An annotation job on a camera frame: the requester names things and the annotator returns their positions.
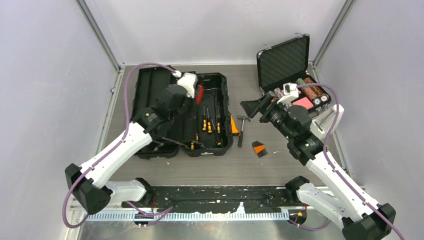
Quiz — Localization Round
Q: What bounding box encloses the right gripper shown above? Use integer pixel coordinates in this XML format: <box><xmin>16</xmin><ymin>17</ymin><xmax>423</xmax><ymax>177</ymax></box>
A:
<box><xmin>240</xmin><ymin>93</ymin><xmax>294</xmax><ymax>141</ymax></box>

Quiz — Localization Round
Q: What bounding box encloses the yellow utility knife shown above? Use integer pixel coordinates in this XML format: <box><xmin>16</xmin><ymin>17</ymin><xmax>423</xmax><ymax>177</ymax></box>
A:
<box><xmin>230</xmin><ymin>115</ymin><xmax>241</xmax><ymax>136</ymax></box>

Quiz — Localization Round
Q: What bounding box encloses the black plastic toolbox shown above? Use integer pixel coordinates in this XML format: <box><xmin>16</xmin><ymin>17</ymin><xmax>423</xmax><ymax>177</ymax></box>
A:
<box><xmin>131</xmin><ymin>67</ymin><xmax>234</xmax><ymax>159</ymax></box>

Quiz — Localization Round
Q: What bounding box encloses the small black screwdriver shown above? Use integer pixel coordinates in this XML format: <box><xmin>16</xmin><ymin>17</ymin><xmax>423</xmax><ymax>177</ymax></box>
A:
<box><xmin>237</xmin><ymin>115</ymin><xmax>251</xmax><ymax>148</ymax></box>

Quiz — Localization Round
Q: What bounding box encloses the short stubby screwdriver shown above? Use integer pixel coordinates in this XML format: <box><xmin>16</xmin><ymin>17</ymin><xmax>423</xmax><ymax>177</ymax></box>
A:
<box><xmin>190</xmin><ymin>133</ymin><xmax>206</xmax><ymax>150</ymax></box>

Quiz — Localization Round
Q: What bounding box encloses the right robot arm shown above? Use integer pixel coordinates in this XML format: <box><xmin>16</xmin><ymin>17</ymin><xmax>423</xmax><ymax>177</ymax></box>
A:
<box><xmin>240</xmin><ymin>94</ymin><xmax>396</xmax><ymax>240</ymax></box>

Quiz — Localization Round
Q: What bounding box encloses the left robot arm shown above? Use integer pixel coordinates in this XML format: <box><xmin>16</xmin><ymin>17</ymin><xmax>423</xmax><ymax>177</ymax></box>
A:
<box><xmin>64</xmin><ymin>83</ymin><xmax>203</xmax><ymax>215</ymax></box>

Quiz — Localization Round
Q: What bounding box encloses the orange black brush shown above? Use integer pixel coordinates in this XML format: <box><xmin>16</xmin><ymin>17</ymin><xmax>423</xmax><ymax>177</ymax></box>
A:
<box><xmin>252</xmin><ymin>141</ymin><xmax>268</xmax><ymax>158</ymax></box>

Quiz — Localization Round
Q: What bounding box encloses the black poker chip case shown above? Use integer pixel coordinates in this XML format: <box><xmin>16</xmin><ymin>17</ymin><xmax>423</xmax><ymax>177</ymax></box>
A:
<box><xmin>256</xmin><ymin>34</ymin><xmax>317</xmax><ymax>94</ymax></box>

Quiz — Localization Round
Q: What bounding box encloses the white stand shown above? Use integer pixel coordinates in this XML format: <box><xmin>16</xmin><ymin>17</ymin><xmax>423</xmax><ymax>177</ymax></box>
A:
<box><xmin>310</xmin><ymin>104</ymin><xmax>337</xmax><ymax>141</ymax></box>

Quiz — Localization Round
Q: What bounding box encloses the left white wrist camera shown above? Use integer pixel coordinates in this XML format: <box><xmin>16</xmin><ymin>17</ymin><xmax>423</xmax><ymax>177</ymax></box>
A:
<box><xmin>172</xmin><ymin>70</ymin><xmax>198</xmax><ymax>99</ymax></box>

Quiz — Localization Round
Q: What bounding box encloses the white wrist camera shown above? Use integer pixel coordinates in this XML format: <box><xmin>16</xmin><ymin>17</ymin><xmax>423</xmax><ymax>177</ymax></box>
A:
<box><xmin>274</xmin><ymin>82</ymin><xmax>299</xmax><ymax>105</ymax></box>
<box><xmin>172</xmin><ymin>70</ymin><xmax>198</xmax><ymax>99</ymax></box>

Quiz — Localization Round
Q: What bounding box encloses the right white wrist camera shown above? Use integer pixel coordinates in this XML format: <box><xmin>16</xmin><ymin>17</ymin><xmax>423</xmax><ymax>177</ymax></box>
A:
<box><xmin>274</xmin><ymin>82</ymin><xmax>299</xmax><ymax>105</ymax></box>

